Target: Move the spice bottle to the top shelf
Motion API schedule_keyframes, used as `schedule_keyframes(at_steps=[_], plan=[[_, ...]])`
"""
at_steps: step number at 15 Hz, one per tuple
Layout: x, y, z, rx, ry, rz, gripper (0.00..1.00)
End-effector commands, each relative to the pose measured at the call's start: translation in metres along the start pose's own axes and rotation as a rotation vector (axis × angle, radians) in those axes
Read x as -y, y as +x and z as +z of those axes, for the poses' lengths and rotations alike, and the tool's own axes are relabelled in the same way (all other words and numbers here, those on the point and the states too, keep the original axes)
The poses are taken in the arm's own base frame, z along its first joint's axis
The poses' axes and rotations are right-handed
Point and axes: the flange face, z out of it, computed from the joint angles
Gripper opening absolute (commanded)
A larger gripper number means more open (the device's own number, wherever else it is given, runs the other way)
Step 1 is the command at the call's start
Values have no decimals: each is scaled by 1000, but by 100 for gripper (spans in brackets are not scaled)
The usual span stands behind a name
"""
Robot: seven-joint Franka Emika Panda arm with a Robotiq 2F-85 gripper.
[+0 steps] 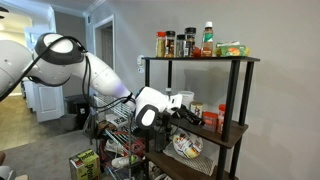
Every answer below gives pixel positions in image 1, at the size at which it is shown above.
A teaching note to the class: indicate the dark wood black-post shelf unit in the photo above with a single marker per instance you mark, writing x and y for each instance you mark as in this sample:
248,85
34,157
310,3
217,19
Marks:
233,100

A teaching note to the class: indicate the short black cap spice jar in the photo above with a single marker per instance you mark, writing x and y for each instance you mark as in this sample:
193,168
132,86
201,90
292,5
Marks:
180,46

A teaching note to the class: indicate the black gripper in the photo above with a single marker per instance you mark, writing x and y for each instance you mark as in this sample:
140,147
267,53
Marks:
181,111

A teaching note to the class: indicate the checkered mesh mat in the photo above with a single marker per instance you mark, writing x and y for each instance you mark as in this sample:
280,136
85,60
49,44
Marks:
196,163

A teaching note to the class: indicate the black cap orange spice jar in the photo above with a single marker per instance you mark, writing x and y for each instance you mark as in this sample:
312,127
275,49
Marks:
170,45

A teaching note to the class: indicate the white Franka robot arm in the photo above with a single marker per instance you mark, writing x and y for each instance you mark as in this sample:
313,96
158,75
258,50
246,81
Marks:
103,78

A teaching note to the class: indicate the small red round thing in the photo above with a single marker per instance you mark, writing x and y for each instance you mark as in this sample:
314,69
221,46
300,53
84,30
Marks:
197,52

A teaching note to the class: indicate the black cap dark spice jar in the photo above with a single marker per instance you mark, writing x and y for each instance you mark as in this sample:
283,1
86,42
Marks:
190,41

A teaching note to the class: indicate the large red cap spice jar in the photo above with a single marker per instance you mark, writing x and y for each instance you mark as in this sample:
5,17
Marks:
161,45

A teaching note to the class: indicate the red label sprinkle spice bottle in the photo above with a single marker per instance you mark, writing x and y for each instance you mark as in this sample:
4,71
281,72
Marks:
210,120

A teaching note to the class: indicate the white round canister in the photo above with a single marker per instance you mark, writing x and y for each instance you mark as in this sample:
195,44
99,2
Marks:
187,98

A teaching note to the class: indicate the orange cap spice bottle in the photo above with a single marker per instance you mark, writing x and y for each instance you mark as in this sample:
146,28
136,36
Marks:
221,118

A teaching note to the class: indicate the grey bin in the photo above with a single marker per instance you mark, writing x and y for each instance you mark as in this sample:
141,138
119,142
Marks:
68,121

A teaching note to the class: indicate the white wall switch plate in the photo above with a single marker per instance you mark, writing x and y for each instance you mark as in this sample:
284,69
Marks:
140,63

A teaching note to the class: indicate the black trash bin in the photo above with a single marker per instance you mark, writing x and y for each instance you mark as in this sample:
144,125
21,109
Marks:
77,108

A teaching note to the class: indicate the small can gold lid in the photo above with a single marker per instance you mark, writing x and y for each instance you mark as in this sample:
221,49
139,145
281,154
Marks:
196,109

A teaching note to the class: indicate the green yellow sponge pack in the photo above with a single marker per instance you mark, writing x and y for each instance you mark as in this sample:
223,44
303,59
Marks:
233,50

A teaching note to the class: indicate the white doorway trim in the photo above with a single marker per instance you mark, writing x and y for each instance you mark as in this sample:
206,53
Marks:
95,40

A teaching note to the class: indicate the green cardboard box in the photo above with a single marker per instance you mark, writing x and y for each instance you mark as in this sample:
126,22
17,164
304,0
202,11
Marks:
85,165

